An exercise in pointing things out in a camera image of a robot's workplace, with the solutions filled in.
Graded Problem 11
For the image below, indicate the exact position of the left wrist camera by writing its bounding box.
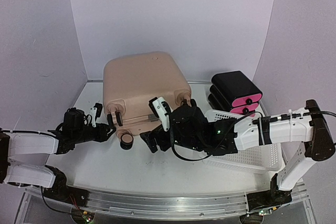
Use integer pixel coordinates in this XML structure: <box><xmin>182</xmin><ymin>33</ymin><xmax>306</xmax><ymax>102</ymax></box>
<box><xmin>89</xmin><ymin>103</ymin><xmax>103</xmax><ymax>127</ymax></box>

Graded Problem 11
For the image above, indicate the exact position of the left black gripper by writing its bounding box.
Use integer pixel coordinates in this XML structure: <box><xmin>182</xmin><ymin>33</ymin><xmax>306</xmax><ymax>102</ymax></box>
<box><xmin>72</xmin><ymin>123</ymin><xmax>116</xmax><ymax>144</ymax></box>

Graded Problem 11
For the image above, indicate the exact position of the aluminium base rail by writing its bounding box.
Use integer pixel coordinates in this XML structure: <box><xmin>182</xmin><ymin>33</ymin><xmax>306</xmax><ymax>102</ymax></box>
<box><xmin>23</xmin><ymin>176</ymin><xmax>308</xmax><ymax>217</ymax></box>

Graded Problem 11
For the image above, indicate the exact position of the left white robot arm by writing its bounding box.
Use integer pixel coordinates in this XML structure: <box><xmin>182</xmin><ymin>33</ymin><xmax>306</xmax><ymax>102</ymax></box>
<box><xmin>1</xmin><ymin>103</ymin><xmax>116</xmax><ymax>201</ymax></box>

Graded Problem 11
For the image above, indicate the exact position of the pink hard-shell suitcase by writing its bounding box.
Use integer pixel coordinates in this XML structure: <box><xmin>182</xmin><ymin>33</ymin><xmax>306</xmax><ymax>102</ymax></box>
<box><xmin>103</xmin><ymin>51</ymin><xmax>192</xmax><ymax>150</ymax></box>

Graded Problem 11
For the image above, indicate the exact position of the white perforated plastic basket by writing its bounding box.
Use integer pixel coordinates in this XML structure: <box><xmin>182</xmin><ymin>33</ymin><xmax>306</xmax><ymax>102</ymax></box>
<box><xmin>204</xmin><ymin>108</ymin><xmax>283</xmax><ymax>174</ymax></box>

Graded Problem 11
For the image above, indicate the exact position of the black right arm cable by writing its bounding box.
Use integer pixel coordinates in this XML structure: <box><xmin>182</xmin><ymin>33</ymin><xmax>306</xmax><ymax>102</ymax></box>
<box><xmin>170</xmin><ymin>110</ymin><xmax>336</xmax><ymax>161</ymax></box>

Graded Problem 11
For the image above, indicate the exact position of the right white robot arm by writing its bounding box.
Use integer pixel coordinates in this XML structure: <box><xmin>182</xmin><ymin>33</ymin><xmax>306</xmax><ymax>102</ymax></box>
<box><xmin>140</xmin><ymin>98</ymin><xmax>335</xmax><ymax>210</ymax></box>

